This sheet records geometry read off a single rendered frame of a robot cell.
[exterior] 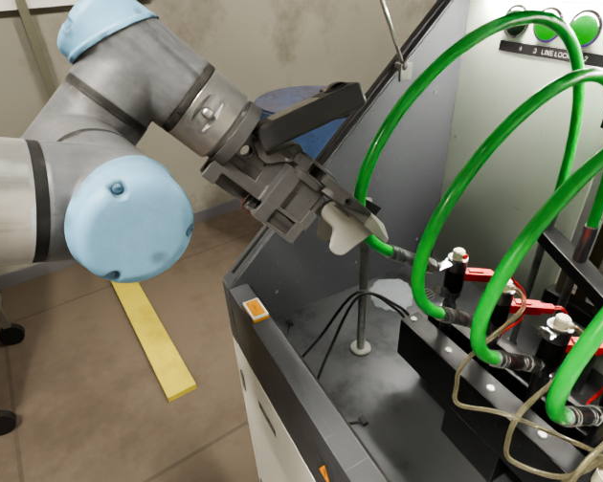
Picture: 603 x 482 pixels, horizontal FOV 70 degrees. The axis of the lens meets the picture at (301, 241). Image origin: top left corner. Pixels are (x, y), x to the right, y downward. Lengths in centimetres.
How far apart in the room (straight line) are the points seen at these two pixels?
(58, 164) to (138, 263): 7
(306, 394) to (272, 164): 37
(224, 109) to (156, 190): 16
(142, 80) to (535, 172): 70
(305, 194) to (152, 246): 20
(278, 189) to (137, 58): 16
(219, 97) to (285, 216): 13
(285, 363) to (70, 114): 48
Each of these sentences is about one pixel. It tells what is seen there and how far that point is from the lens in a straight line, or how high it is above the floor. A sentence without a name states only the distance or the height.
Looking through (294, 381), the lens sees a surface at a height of 95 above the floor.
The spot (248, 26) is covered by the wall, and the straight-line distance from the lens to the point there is 289.
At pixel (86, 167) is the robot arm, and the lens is 29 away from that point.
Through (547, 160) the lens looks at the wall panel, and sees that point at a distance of 88.
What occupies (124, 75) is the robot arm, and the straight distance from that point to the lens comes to 40.
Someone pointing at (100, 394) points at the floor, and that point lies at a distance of 209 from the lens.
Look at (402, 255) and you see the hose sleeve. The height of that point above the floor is 117.
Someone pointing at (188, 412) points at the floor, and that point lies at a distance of 190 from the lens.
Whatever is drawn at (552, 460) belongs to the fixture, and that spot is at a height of 98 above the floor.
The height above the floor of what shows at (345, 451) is 95.
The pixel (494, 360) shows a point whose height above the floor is 113.
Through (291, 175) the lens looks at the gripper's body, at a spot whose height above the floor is 131.
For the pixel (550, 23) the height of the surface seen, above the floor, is 141.
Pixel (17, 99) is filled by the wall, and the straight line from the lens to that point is 261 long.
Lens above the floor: 149
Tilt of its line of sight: 33 degrees down
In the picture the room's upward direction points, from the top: 3 degrees counter-clockwise
